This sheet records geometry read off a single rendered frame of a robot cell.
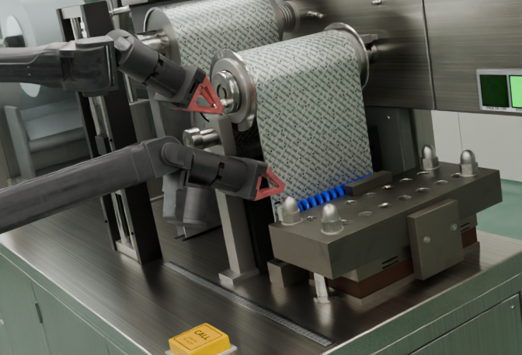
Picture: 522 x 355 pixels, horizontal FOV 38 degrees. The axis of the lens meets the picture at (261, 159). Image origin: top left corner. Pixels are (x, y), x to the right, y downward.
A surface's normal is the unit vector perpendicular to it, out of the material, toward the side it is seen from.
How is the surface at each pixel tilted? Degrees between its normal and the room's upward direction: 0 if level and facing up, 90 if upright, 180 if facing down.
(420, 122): 90
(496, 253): 0
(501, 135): 90
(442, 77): 90
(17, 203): 77
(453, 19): 90
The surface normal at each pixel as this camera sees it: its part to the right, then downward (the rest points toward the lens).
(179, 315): -0.17, -0.96
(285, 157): 0.55, 0.11
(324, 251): -0.82, 0.27
